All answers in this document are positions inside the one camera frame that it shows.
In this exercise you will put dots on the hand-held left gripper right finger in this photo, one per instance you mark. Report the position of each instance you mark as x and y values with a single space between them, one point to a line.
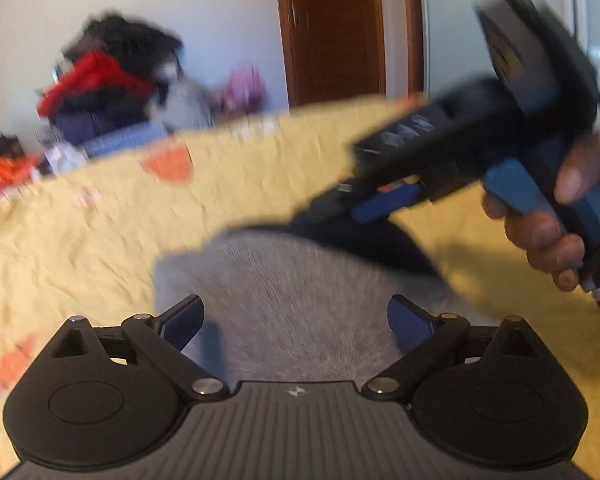
410 325

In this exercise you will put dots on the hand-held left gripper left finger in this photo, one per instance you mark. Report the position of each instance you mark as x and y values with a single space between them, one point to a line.
182 322

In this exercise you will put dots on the blue laundry basket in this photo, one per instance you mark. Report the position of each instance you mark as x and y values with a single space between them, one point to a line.
105 132

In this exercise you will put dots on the person's right hand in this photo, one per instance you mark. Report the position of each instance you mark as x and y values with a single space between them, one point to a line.
540 240

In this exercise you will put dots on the light grey garment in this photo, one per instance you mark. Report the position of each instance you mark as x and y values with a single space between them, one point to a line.
182 102

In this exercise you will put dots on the pink cloth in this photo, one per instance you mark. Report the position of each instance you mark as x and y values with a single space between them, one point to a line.
245 87

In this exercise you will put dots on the wooden door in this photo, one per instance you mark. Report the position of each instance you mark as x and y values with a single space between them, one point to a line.
335 30

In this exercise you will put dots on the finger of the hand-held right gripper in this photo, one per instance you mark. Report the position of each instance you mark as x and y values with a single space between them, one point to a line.
380 206
325 205

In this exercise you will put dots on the orange plastic bag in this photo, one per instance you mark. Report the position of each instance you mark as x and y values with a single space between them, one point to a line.
2 172

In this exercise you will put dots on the yellow printed blanket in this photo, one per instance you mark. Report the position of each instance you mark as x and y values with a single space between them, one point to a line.
105 220

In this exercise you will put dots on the red garment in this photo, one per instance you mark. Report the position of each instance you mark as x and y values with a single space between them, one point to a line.
95 80

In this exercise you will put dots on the grey and navy sweater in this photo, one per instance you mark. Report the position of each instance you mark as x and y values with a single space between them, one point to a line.
290 290

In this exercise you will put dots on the black garment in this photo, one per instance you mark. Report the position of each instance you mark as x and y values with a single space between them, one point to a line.
125 37

